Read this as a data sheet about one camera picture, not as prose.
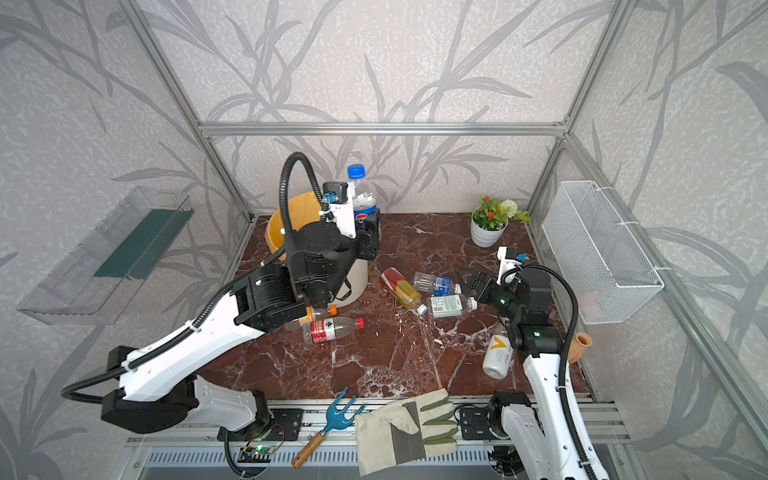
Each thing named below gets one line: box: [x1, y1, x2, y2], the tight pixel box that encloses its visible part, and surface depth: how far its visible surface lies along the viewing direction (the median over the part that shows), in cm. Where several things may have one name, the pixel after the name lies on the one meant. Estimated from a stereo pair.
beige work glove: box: [355, 388, 458, 477], surface depth 74 cm
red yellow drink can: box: [380, 266, 421, 309], surface depth 95 cm
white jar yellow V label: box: [482, 334, 514, 380], surface depth 81 cm
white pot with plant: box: [470, 196, 531, 248], surface depth 106 cm
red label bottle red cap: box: [302, 316, 366, 344], surface depth 86 cm
